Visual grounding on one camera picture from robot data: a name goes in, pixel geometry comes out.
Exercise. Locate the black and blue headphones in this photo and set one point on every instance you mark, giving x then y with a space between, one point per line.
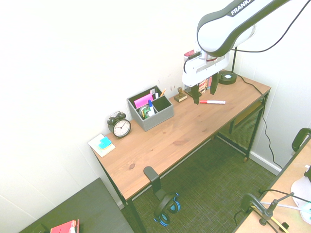
165 206

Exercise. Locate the white notepad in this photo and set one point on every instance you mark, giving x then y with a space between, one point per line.
94 143

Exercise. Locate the patterned red and white book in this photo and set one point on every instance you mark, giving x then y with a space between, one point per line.
202 87

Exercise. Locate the gray felt desk organizer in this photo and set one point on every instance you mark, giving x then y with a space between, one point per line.
158 119

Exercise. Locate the red and white marker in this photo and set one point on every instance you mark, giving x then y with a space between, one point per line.
215 102

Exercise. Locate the small white tag card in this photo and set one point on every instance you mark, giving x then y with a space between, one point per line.
152 91

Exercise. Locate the black low cabinet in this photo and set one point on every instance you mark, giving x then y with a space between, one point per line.
80 208

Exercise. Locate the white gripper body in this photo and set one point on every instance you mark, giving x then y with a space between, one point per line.
192 75

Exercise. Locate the black desk lamp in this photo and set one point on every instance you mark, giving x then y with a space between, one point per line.
227 78

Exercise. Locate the red notebook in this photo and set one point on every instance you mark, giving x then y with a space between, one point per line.
64 227

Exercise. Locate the black headphone hook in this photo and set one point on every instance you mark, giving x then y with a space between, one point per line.
154 180

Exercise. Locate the white bottle with blue cap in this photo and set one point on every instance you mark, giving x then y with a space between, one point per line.
151 109

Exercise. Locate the black twin bell alarm clock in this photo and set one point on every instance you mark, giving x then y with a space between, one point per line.
121 127

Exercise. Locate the black C clamp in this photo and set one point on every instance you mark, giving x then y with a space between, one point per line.
249 200

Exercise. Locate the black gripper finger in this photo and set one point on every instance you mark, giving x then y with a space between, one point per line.
214 83
196 95

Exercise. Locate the white plastic base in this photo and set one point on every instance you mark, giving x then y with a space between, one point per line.
300 191

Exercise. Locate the pink sticky note pad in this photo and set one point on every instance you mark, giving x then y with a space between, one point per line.
143 101

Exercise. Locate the wooden rubber stamp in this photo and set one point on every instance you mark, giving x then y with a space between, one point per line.
180 97

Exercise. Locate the orange pencil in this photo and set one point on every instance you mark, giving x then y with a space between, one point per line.
162 92

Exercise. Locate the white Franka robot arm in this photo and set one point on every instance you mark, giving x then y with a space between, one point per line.
218 29

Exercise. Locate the green tape roll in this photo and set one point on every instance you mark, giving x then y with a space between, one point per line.
144 112

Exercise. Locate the blue and yellow sticky notes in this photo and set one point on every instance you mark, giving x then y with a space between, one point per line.
105 142

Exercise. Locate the black metal desk frame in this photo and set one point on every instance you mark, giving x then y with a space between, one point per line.
136 216

